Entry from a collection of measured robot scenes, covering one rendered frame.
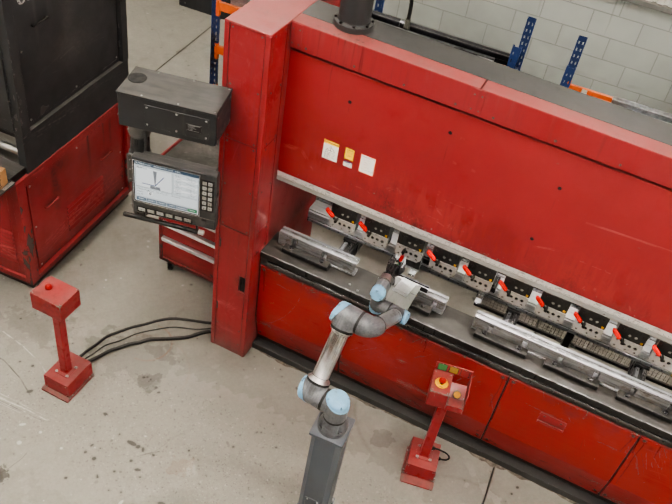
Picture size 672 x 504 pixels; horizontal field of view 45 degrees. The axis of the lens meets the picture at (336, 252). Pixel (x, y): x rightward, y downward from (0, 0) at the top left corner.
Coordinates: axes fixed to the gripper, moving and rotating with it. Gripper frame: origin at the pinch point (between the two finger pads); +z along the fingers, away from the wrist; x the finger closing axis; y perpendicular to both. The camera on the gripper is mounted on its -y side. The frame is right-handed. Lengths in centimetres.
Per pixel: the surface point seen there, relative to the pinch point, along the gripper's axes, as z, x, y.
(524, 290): 3, -66, 11
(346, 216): 2.9, 36.2, 10.2
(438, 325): -4.3, -30.7, -31.1
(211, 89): -25, 107, 76
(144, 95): -49, 129, 76
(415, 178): 3, 4, 51
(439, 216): 3.0, -12.8, 34.5
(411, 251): 2.5, -3.7, 5.5
